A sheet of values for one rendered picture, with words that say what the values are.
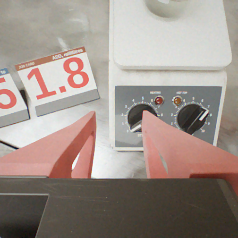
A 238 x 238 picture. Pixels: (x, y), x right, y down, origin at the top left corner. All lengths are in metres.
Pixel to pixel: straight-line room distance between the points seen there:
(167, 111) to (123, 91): 0.05
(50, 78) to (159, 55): 0.14
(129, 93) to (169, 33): 0.07
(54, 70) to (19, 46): 0.09
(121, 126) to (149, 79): 0.06
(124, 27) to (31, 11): 0.20
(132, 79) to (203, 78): 0.08
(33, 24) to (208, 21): 0.25
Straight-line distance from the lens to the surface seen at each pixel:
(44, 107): 0.28
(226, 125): 0.30
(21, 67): 0.27
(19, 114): 0.29
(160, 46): 0.20
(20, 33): 0.35
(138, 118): 0.20
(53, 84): 0.27
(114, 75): 0.20
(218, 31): 0.24
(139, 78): 0.21
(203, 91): 0.22
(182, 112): 0.22
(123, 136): 0.22
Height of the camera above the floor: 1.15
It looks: 77 degrees down
